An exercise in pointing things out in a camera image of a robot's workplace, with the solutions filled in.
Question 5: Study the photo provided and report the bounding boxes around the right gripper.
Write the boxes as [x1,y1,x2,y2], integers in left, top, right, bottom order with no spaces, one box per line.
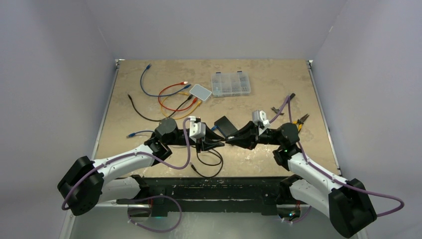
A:
[226,120,283,150]

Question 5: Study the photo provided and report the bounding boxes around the black rectangular box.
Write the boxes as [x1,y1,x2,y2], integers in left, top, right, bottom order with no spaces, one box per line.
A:
[214,116,238,137]

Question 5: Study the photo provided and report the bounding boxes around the yellow ethernet cable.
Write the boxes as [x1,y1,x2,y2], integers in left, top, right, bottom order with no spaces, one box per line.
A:
[160,92,203,120]

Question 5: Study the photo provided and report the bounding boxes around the black ethernet cable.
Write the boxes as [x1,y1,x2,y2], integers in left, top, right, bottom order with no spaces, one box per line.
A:
[127,94,193,122]

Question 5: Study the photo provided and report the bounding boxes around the white network switch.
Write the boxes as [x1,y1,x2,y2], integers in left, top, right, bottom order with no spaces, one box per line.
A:
[189,84,212,102]

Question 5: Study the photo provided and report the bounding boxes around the red ethernet cable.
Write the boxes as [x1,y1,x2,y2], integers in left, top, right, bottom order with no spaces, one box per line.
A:
[157,81,199,112]

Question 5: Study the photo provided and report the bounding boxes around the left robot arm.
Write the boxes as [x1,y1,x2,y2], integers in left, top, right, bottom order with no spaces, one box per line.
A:
[57,116,225,216]

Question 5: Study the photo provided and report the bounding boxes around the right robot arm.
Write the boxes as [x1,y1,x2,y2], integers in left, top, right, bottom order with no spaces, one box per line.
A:
[225,121,377,238]

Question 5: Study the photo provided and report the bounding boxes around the clear plastic organizer box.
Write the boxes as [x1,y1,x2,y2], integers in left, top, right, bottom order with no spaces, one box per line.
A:
[211,71,251,97]

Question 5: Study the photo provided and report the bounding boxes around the black mounting base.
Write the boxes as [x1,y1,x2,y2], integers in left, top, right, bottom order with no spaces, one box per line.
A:
[115,176,330,219]

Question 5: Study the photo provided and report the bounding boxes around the hammer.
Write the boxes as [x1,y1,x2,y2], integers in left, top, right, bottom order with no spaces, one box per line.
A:
[271,93,296,116]

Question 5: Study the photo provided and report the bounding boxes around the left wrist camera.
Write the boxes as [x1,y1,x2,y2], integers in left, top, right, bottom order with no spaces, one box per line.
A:
[189,116,206,140]

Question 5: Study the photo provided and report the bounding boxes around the yellow handled pliers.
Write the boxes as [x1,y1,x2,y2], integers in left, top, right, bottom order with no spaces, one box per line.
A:
[293,114,310,132]

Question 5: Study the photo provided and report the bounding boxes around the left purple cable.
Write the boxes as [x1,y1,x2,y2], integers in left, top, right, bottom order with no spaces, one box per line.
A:
[61,117,193,234]

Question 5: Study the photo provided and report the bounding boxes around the purple cable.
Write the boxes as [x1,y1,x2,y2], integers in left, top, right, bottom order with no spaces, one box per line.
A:
[61,117,193,234]
[269,96,405,225]

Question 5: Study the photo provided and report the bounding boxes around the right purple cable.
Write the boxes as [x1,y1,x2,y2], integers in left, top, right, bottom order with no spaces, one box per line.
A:
[269,96,405,225]

